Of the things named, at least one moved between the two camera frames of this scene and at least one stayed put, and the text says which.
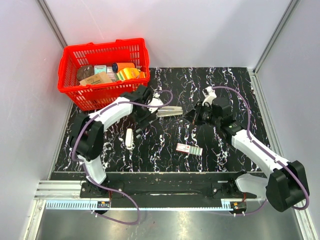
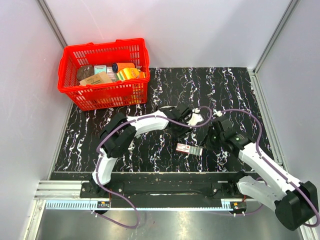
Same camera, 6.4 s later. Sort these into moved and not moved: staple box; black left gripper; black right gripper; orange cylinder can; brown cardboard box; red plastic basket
Moved: black left gripper; black right gripper
Not moved: brown cardboard box; staple box; red plastic basket; orange cylinder can
